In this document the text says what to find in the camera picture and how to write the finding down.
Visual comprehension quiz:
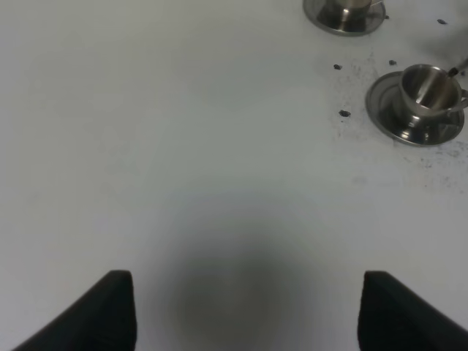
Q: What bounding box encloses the far stainless steel teacup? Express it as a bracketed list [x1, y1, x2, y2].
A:
[324, 0, 381, 22]

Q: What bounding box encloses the near stainless steel teacup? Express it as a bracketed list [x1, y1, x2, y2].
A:
[394, 64, 467, 127]

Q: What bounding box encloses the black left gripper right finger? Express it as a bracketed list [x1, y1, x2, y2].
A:
[357, 271, 467, 350]

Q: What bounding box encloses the far stainless steel saucer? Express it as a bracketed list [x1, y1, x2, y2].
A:
[303, 0, 387, 37]

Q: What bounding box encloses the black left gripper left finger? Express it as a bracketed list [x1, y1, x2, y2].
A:
[15, 270, 137, 350]

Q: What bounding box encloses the stainless steel saucer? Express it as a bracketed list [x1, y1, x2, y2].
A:
[303, 0, 387, 37]
[365, 71, 464, 147]

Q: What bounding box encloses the stainless steel teacup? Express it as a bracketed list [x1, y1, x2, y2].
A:
[394, 64, 467, 127]
[324, 0, 381, 22]

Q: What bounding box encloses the near stainless steel saucer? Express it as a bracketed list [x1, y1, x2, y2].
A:
[365, 71, 464, 147]

